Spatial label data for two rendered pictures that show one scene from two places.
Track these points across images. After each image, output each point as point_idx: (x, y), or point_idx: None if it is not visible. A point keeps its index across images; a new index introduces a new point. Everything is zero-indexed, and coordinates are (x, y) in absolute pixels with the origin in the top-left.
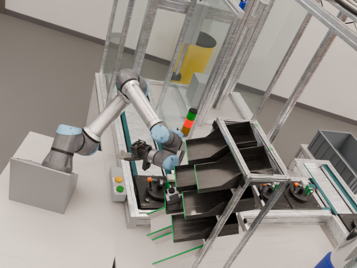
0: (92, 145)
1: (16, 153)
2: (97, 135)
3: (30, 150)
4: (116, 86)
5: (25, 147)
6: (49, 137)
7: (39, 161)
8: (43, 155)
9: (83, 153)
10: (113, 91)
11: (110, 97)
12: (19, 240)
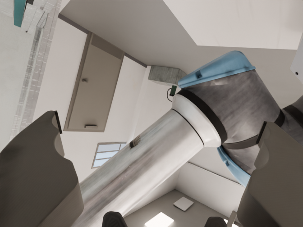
0: (234, 112)
1: (253, 47)
2: (199, 139)
3: (235, 39)
4: (20, 20)
5: (233, 43)
6: (187, 30)
7: (256, 27)
8: (234, 27)
9: (261, 85)
10: (40, 50)
11: (47, 36)
12: None
